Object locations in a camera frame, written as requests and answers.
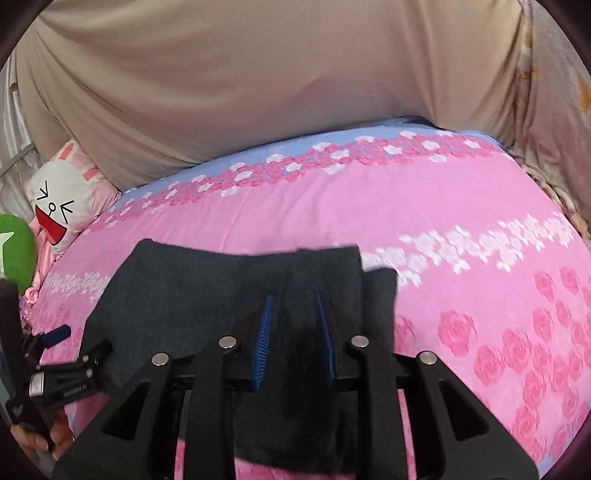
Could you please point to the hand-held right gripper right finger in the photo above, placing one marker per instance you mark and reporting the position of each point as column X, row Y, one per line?
column 326, row 346

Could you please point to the cartoon rabbit pillow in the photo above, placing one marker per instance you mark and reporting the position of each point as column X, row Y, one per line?
column 60, row 194

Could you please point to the dark grey pants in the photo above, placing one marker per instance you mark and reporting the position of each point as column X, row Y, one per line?
column 184, row 295

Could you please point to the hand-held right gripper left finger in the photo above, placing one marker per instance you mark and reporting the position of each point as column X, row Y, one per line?
column 263, row 341

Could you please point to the green round object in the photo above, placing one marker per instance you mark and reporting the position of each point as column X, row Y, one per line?
column 16, row 254

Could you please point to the person's left hand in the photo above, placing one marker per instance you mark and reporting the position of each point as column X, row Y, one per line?
column 61, row 436

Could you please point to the floral pastel pillow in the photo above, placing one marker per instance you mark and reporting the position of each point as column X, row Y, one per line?
column 558, row 115

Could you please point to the pale grey curtain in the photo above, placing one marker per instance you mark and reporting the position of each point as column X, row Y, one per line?
column 14, row 138

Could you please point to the beige cloth cover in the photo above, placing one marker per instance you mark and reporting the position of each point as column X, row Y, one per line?
column 254, row 69

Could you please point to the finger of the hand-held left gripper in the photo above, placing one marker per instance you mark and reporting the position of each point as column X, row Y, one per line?
column 55, row 334
column 94, row 354

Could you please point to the pink floral bedsheet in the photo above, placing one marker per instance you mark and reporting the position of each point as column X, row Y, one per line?
column 415, row 207

